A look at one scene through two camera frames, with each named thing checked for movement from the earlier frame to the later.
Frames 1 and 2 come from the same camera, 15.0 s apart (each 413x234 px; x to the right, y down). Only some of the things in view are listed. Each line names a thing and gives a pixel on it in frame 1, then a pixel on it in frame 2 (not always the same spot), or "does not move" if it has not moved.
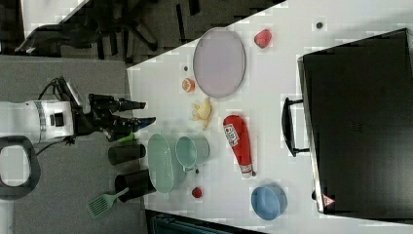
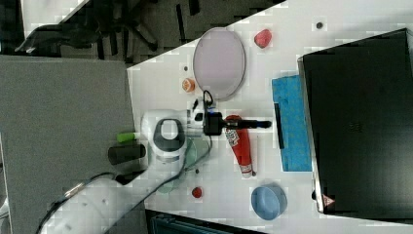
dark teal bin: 169,222 does not move
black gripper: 102,117 → 213,123
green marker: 128,138 does not move
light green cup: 191,151 does not move
